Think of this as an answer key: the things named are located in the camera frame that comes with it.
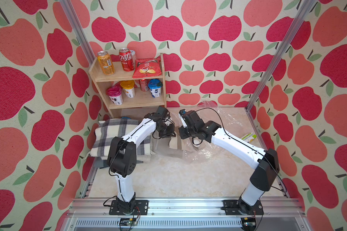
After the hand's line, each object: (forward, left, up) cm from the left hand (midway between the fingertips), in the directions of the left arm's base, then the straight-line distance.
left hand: (177, 137), depth 88 cm
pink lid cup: (+20, +38, +19) cm, 47 cm away
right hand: (-1, -2, +8) cm, 8 cm away
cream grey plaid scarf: (+3, +43, +3) cm, 43 cm away
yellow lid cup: (+26, +31, +18) cm, 45 cm away
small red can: (+34, +23, +15) cm, 43 cm away
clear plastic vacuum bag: (-3, -16, -11) cm, 20 cm away
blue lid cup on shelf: (+27, +14, +18) cm, 36 cm away
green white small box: (+5, -51, -8) cm, 52 cm away
